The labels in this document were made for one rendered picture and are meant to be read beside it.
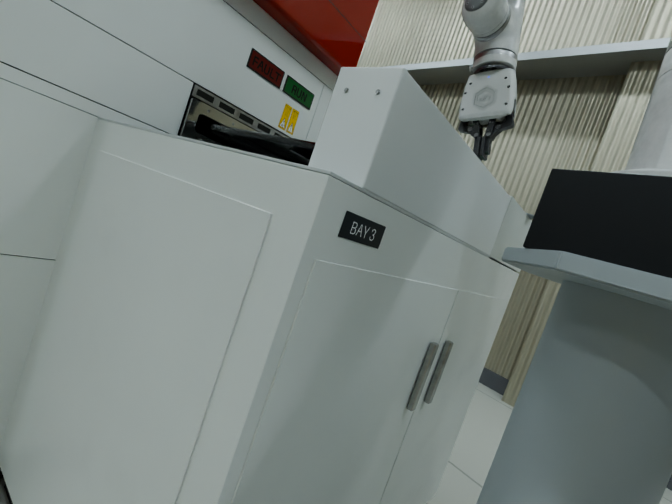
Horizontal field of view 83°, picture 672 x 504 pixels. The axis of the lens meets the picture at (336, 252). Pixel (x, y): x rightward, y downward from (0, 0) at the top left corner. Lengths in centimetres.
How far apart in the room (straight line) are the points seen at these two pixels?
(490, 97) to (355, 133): 44
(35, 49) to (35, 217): 30
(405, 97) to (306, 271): 23
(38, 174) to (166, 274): 41
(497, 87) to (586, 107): 269
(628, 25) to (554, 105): 66
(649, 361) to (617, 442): 9
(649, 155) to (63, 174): 94
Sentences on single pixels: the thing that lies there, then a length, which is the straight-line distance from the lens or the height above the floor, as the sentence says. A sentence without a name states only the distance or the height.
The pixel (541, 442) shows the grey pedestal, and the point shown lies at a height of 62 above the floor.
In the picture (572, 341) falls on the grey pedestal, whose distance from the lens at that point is 51.
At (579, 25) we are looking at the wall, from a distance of 392.
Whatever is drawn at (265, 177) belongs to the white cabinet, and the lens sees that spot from 45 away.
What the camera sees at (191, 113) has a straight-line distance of 99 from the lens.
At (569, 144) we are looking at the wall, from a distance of 343.
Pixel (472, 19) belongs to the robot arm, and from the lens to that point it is 87.
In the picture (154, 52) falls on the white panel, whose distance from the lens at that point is 97.
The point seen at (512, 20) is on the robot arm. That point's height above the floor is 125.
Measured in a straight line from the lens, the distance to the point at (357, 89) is 49.
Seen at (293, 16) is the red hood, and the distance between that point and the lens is 113.
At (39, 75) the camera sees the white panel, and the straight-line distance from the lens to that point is 90.
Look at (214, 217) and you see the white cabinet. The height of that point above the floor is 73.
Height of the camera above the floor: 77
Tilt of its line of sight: 4 degrees down
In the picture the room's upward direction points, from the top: 19 degrees clockwise
